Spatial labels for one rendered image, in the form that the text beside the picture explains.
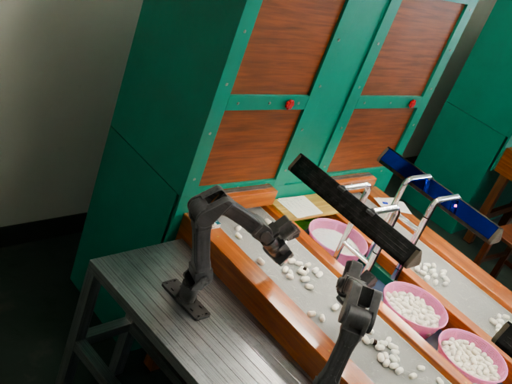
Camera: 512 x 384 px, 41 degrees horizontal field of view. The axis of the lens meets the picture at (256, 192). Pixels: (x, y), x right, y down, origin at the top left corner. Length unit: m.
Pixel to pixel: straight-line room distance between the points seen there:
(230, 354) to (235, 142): 0.83
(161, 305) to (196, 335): 0.16
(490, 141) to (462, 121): 0.25
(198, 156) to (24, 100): 0.92
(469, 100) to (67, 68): 3.02
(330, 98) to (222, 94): 0.60
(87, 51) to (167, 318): 1.36
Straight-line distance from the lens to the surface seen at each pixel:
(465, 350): 2.74
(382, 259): 2.98
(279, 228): 2.34
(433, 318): 2.79
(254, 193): 2.78
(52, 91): 3.18
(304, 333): 2.33
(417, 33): 3.13
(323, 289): 2.62
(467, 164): 5.22
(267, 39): 2.49
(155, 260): 2.54
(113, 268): 2.45
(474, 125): 5.18
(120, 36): 3.24
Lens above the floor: 2.14
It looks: 27 degrees down
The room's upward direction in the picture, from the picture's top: 21 degrees clockwise
